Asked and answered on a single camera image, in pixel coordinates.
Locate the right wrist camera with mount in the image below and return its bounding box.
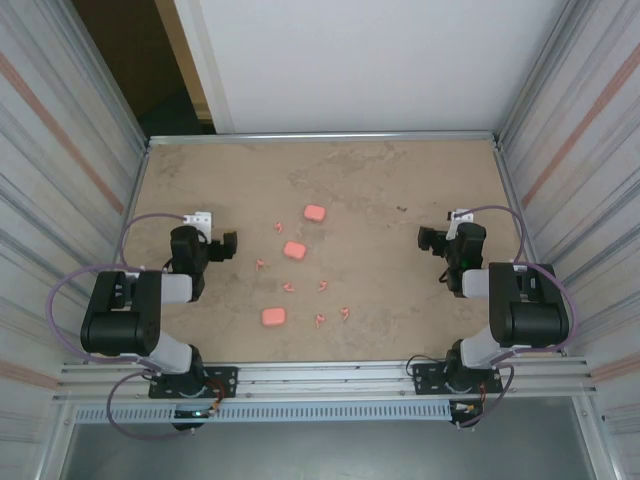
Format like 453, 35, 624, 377
446, 208, 474, 239

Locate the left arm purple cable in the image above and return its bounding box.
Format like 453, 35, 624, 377
47, 212, 196, 442

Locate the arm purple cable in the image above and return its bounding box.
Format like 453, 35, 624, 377
452, 204, 581, 431
47, 212, 196, 442

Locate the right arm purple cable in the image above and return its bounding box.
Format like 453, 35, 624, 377
452, 204, 581, 431

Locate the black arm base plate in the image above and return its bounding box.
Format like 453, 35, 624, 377
411, 362, 503, 396
148, 366, 239, 400

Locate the white door frame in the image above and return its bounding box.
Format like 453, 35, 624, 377
169, 0, 236, 135

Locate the aluminium table frame bar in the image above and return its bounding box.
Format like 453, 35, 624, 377
147, 130, 501, 147

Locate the aluminium corner post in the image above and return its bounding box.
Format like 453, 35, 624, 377
58, 0, 151, 151
493, 0, 594, 149

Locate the aluminium mounting rail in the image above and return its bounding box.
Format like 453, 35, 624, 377
52, 357, 599, 404

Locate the grey slotted cable duct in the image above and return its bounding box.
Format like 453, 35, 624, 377
73, 403, 454, 424

